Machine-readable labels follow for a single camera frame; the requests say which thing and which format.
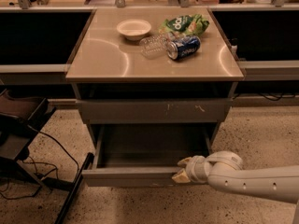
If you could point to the blue soda can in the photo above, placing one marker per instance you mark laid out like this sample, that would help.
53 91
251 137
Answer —
183 47

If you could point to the green chip bag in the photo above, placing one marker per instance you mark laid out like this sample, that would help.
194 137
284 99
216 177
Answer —
185 24

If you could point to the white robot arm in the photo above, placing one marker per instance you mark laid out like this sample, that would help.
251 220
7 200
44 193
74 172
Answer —
224 172

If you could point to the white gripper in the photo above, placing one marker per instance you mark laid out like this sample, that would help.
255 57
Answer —
192 169

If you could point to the grey drawer cabinet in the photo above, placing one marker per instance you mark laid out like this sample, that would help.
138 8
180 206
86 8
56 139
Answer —
108 66

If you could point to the black rolling stand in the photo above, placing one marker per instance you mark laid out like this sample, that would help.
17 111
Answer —
21 120

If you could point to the grey top drawer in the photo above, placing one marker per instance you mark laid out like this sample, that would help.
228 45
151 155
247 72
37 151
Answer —
153 110

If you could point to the clear plastic bottle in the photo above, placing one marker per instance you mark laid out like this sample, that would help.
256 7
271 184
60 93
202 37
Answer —
156 45

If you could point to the grey drawer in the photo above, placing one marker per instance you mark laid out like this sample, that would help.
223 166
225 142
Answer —
153 110
145 155

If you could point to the white bowl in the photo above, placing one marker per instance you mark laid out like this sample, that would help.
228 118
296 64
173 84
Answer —
134 30

